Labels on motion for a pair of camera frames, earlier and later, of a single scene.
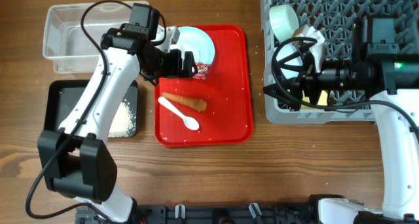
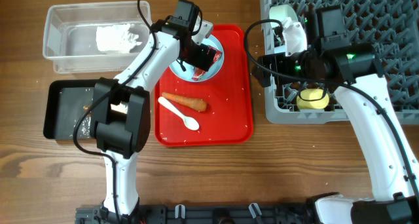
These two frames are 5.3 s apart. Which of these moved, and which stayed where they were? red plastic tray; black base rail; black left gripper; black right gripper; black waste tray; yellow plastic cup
Moved: black left gripper; black right gripper
Stayed: black base rail; red plastic tray; yellow plastic cup; black waste tray
